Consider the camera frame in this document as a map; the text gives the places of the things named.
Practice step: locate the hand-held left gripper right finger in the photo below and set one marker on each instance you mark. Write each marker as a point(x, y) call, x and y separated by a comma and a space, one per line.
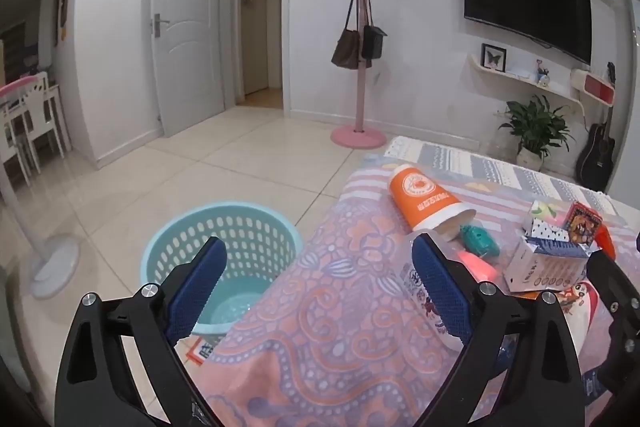
point(440, 292)

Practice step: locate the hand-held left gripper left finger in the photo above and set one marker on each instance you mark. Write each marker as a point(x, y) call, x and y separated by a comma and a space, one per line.
point(200, 282)

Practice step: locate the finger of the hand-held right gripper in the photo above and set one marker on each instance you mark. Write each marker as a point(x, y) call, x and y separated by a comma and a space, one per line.
point(607, 279)

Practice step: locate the colourful card box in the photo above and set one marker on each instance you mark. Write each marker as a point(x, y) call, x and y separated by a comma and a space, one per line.
point(582, 222)

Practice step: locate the light blue plastic basket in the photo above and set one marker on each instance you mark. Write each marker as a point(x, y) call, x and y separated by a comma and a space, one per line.
point(240, 227)

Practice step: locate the white black-dotted pouch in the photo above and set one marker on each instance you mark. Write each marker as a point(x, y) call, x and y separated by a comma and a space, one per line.
point(547, 231)

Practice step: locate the red plastic bag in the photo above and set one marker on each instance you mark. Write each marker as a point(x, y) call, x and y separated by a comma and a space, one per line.
point(605, 239)

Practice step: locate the white printed plastic bag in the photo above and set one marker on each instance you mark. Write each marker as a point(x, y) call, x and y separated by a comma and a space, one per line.
point(582, 317)

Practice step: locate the bright pink plastic item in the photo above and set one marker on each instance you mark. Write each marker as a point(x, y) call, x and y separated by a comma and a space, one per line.
point(480, 268)

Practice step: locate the teal plastic toy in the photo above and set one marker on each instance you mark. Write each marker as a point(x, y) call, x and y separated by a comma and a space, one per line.
point(477, 239)

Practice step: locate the orange white printed carton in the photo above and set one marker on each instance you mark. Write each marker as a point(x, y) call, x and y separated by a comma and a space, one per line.
point(200, 349)

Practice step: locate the white carton box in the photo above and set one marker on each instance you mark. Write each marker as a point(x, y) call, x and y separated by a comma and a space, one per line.
point(535, 269)

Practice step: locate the pink purple patterned blanket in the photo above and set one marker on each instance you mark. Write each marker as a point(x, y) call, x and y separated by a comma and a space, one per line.
point(350, 307)

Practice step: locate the floral tissue pack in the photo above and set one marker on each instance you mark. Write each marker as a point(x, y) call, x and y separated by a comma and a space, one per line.
point(547, 209)

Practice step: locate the orange paper cup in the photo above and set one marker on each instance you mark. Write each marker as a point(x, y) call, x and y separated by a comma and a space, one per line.
point(425, 197)

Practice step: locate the black acoustic guitar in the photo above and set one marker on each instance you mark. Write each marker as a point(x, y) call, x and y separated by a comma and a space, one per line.
point(597, 157)

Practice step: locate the grey white striped cloth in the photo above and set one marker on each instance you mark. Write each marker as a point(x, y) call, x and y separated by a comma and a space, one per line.
point(500, 172)

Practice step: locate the white floor fan base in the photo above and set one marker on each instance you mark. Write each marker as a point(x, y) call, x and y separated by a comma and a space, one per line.
point(55, 267)

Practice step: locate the green potted plant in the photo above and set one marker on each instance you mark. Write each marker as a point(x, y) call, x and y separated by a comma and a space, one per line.
point(535, 122)

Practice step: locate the small figurine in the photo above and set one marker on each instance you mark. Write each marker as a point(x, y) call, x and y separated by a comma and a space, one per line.
point(542, 73)

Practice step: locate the white chair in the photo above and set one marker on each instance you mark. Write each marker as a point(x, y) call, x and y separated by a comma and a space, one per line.
point(15, 87)
point(47, 107)

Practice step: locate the framed butterfly picture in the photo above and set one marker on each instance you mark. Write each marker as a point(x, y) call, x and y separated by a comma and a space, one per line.
point(494, 57)

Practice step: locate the pink coat rack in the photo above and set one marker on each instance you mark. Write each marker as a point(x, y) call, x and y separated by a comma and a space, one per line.
point(361, 57)

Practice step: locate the white room door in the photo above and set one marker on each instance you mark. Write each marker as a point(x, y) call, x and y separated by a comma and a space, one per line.
point(185, 32)

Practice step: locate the black handbag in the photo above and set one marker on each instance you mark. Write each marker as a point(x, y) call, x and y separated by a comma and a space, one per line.
point(372, 42)

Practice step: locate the brown handbag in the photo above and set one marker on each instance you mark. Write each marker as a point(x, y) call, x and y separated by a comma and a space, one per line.
point(345, 49)

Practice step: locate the cream inner door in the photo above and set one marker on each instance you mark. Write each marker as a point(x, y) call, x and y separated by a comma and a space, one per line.
point(255, 22)

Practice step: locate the red white wall box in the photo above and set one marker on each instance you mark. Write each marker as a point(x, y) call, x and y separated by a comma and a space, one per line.
point(597, 88)

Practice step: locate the curved white wall shelf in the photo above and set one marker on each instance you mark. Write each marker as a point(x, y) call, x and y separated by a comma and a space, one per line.
point(525, 81)

